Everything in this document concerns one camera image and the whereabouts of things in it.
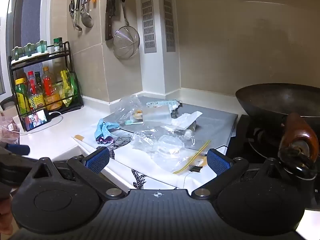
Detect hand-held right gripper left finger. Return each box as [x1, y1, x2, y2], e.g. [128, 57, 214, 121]
[30, 147, 127, 200]

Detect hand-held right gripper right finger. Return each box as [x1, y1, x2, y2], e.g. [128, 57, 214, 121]
[191, 149, 288, 200]

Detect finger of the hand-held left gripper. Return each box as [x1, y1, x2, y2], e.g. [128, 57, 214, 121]
[0, 154, 38, 188]
[0, 143, 31, 156]

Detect small clear white cap bottle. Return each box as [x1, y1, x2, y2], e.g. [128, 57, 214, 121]
[183, 127, 198, 141]

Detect plastic bag with red contents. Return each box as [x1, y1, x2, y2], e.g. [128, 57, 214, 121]
[0, 116, 20, 146]

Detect clear yellow strip zip bag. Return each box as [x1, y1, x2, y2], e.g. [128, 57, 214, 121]
[172, 140, 212, 175]

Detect white black patterned cloth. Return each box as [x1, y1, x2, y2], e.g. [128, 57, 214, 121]
[72, 129, 209, 191]

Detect black smartphone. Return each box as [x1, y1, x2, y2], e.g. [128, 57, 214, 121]
[23, 109, 51, 132]

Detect grey stove cover board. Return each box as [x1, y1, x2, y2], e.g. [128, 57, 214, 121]
[103, 95, 239, 157]

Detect yellow cap green bottle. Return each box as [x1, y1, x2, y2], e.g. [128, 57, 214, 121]
[14, 78, 31, 116]

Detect red cap sauce bottle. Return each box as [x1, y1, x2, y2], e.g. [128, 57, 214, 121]
[26, 71, 46, 111]

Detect orange cap oil bottle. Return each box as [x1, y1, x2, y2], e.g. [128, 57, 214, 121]
[41, 66, 62, 111]

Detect clear plastic box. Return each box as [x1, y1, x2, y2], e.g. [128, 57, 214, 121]
[143, 104, 173, 126]

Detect yellow green snack packet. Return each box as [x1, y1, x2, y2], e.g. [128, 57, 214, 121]
[59, 69, 80, 107]

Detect light blue package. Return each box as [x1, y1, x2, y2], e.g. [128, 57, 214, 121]
[146, 99, 182, 111]

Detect black iron wok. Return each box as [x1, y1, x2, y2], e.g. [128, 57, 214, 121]
[235, 83, 320, 126]

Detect green seasoning jar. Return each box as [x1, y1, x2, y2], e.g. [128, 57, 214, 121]
[35, 40, 48, 54]
[12, 46, 24, 61]
[23, 43, 36, 57]

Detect black metal spice rack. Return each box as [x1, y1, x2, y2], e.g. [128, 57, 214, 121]
[9, 41, 84, 132]

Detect green cap pepper shaker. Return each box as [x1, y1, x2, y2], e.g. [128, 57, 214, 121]
[53, 37, 63, 53]

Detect metal ladle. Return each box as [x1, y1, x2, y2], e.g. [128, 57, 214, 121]
[80, 0, 94, 28]

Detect hanging metal peeler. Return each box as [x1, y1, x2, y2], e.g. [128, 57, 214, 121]
[68, 0, 83, 31]

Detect white charging cable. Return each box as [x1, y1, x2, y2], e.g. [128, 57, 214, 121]
[20, 111, 64, 136]

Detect brown wooden wok handle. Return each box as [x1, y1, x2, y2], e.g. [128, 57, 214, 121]
[277, 112, 320, 180]

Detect wire mesh strainer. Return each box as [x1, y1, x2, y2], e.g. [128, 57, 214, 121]
[112, 0, 141, 60]

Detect grey wall vent grille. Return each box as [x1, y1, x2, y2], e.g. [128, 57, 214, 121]
[140, 0, 157, 54]
[162, 0, 176, 53]

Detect black handle cleaver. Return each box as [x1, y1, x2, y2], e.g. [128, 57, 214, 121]
[105, 0, 117, 42]

